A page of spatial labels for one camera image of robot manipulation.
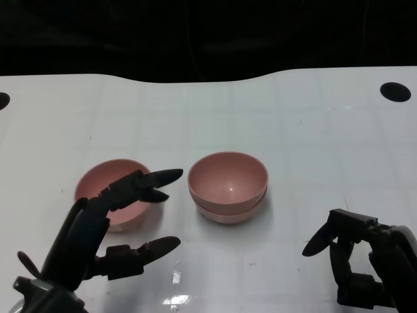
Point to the pink plastic bowl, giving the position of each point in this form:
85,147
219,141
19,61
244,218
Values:
97,176
228,176
228,217

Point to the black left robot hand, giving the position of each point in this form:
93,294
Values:
81,228

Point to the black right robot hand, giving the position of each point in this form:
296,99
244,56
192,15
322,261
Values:
384,261

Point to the black backdrop cloth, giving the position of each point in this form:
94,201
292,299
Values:
195,32

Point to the black round table grommet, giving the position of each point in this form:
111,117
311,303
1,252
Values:
395,92
3,101

